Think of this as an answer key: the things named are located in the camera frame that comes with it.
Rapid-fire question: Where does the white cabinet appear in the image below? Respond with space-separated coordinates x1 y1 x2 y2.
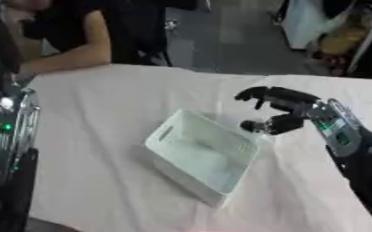
279 0 350 51

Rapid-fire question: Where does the person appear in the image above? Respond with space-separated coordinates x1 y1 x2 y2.
3 0 171 80

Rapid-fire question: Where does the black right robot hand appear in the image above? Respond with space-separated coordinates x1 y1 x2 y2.
233 85 323 136

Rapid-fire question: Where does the white plastic basket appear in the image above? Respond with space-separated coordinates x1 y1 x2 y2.
142 108 262 208

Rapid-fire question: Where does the yellow bag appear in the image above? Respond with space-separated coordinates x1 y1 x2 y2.
316 12 372 57

